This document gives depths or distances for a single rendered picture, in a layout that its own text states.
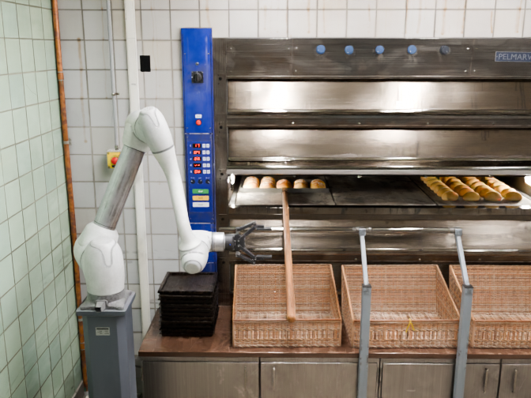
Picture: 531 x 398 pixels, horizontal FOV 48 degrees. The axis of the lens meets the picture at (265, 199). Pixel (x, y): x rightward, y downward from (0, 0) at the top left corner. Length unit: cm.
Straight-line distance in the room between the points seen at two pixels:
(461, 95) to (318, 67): 78
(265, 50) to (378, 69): 61
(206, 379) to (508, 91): 219
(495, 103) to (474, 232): 73
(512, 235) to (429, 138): 75
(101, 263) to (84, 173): 104
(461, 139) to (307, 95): 88
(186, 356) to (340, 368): 77
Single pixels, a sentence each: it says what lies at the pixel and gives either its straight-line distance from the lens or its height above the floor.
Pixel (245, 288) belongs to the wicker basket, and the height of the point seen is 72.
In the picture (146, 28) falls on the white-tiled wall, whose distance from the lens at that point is 333.
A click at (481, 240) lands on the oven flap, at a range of 362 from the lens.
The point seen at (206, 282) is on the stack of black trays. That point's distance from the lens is 328.
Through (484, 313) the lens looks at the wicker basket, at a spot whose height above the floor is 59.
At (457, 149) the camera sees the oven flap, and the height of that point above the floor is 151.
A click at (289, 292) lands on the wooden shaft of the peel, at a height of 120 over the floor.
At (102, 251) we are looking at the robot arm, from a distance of 256.
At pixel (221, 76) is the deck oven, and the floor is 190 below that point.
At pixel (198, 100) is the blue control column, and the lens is 327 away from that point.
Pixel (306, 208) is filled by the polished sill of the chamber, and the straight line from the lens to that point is 339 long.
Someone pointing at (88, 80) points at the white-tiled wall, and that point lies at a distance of 342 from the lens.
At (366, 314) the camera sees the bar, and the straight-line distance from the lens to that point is 297.
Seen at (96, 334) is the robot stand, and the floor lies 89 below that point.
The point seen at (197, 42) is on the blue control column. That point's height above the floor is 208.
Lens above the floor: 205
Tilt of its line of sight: 14 degrees down
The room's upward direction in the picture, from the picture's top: straight up
